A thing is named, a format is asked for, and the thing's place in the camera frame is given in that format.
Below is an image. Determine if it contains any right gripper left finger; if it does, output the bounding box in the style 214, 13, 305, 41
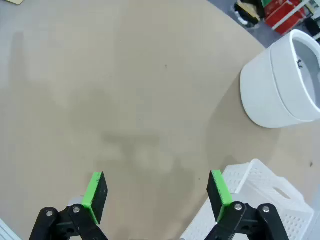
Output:
29, 171, 110, 240

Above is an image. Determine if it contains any white lidded trash bin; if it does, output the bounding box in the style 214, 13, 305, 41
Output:
239, 29, 320, 129

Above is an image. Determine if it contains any red recycling bag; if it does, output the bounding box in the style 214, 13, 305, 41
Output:
264, 0, 307, 35

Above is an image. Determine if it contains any white perforated plastic basket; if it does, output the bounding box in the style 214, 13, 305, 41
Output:
180, 158, 315, 240

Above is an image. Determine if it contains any black floor stand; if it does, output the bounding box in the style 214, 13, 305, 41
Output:
233, 0, 266, 27

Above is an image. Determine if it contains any white ribbed platform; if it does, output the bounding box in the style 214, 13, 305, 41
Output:
0, 217, 22, 240

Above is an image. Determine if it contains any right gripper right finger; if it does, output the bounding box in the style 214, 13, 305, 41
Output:
206, 169, 290, 240

